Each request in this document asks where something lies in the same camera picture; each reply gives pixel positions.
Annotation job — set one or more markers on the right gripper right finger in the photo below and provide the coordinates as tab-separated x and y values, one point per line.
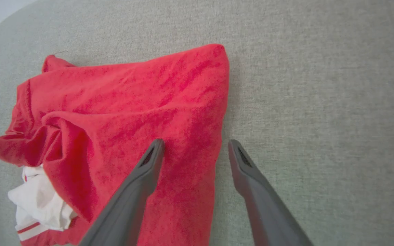
265	205

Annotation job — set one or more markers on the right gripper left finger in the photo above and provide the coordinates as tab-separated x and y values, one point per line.
128	205

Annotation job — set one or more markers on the red and white garment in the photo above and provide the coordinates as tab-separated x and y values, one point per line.
132	102

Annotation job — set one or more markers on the grey fabric sofa cushion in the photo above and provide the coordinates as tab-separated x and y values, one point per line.
320	85

